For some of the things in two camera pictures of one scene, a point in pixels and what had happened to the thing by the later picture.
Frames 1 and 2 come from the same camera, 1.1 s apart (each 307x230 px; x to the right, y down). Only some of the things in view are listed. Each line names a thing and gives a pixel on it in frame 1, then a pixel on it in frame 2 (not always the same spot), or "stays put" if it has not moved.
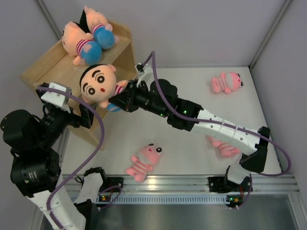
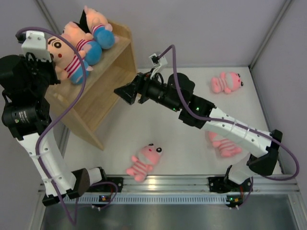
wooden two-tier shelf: [57, 68] stays put
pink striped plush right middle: [225, 150] stays put
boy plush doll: [97, 25] stays put
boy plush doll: [98, 83] -> [67, 62]
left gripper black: [75, 120] -> [29, 60]
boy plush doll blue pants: [77, 43] stays put
